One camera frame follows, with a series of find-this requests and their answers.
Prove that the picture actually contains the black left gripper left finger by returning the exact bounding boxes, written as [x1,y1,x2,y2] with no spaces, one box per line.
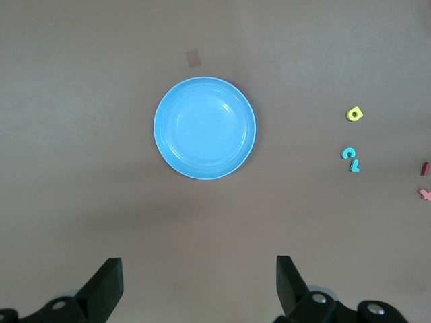
[0,257,124,323]

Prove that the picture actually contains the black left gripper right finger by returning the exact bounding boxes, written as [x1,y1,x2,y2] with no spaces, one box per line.
[274,254,410,323]

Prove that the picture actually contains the yellow foam letter d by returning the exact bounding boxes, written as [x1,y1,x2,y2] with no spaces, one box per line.
[345,106,364,122]

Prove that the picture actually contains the blue plate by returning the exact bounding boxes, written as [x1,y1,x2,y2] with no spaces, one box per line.
[153,76,257,182]

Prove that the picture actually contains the brown tape patch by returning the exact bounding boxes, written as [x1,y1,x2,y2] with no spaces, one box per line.
[185,49,202,69]

